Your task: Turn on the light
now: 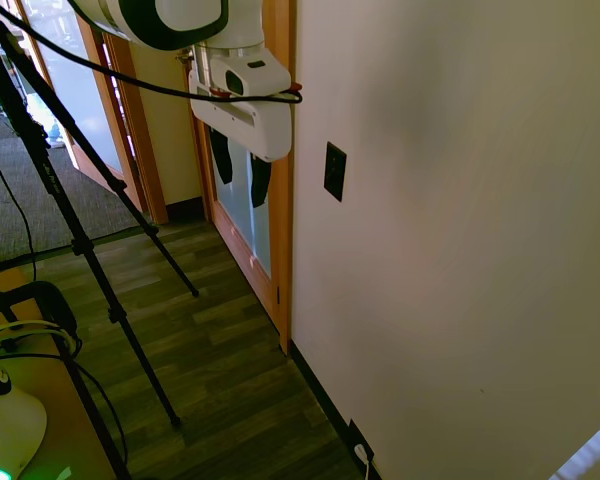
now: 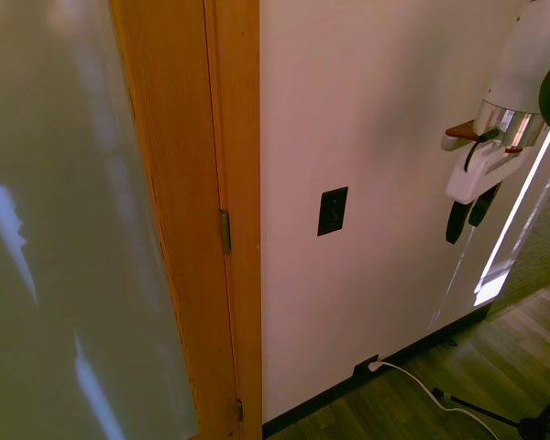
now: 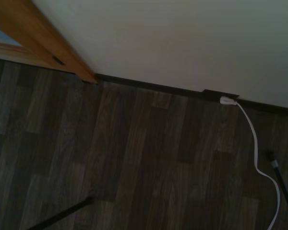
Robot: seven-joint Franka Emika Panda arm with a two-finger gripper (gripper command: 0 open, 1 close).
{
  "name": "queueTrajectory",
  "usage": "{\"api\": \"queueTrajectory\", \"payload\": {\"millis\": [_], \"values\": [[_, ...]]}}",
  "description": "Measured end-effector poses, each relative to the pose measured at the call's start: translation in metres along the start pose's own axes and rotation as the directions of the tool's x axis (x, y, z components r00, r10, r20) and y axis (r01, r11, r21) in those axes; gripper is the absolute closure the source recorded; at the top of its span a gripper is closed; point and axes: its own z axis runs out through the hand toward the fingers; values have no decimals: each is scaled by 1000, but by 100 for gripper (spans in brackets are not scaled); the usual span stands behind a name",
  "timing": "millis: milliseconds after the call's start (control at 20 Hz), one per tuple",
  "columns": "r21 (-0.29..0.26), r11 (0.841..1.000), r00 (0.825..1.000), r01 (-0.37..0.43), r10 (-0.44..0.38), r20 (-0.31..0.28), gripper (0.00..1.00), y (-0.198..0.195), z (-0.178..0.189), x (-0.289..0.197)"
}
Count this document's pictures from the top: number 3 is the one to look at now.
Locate dark baseboard strip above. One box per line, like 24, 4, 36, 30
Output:
95, 73, 288, 116

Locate white power plug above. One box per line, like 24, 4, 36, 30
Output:
219, 96, 238, 105

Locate plain black tripod leg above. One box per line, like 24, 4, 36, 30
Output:
26, 196, 94, 230

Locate wooden door with glass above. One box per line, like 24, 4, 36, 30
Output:
0, 23, 54, 63

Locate black tripod leg silver collar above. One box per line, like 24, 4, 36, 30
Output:
264, 149, 288, 225

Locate dark wall outlet box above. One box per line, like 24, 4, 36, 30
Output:
202, 89, 240, 103

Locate white flat power cable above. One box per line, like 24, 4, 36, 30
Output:
235, 100, 281, 230

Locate wooden door frame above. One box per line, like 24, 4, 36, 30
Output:
0, 0, 98, 84

